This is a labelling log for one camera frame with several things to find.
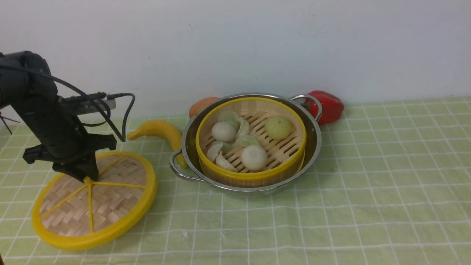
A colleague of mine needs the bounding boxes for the bamboo steamer basket yellow rim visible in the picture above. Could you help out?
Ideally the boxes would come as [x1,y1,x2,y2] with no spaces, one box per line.
[196,96,307,188]

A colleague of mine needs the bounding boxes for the green checkered tablecloth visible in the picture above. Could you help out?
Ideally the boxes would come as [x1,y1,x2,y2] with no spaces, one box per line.
[0,97,471,265]

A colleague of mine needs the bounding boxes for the white dumpling far left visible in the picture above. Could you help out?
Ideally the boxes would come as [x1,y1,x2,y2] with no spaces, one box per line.
[206,141,224,163]

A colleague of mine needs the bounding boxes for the green dumpling front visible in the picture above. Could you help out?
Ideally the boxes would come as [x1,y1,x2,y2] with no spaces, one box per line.
[233,135,260,148]

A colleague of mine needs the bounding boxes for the green dumpling left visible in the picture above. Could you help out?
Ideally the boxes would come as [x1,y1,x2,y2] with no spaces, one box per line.
[220,142,233,153]

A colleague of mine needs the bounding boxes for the orange toy fruit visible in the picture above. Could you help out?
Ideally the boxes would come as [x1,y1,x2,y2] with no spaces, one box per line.
[188,97,219,119]

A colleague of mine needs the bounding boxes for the woven bamboo steamer lid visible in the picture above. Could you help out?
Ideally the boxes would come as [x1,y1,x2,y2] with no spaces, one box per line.
[31,151,157,251]

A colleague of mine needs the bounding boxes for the green dumpling back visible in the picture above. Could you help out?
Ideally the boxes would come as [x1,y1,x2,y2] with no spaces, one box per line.
[217,110,240,123]

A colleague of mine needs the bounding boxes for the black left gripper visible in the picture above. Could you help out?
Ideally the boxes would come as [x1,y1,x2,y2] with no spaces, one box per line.
[22,134,117,182]

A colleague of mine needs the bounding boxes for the stainless steel pot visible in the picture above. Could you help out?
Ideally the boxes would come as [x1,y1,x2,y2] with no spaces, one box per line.
[169,93,322,194]

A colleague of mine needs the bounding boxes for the green dumpling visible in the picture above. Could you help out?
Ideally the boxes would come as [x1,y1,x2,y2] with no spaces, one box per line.
[217,110,240,123]
[220,142,233,153]
[233,135,260,148]

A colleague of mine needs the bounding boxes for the red toy bell pepper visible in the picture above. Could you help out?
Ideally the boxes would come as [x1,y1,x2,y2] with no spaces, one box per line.
[308,90,345,126]

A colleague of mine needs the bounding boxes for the yellow-green round bun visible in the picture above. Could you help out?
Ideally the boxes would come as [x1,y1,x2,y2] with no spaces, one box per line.
[264,116,293,141]

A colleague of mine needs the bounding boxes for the white dumpling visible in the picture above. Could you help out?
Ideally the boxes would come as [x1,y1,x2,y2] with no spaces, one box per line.
[214,151,238,172]
[236,116,251,139]
[206,141,224,163]

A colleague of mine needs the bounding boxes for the white dumpling front left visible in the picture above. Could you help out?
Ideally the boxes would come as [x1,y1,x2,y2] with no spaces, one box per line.
[214,151,238,172]

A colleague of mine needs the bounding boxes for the white dumpling centre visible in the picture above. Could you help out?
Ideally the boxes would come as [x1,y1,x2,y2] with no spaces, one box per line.
[236,116,251,139]

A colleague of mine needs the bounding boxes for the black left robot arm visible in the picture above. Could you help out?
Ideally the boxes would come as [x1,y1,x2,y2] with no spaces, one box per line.
[0,51,117,182]

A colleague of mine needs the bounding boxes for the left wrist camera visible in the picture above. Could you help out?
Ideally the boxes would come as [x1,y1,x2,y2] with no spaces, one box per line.
[61,92,116,116]

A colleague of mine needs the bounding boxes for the yellow toy banana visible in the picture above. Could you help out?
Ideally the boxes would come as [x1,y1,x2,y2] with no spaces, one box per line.
[127,119,182,151]

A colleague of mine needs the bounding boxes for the black camera cable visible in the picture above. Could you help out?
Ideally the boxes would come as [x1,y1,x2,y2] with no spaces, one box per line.
[0,64,136,142]

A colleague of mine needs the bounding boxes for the white round bun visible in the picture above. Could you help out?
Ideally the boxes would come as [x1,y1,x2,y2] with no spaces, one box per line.
[211,121,237,142]
[240,145,268,172]

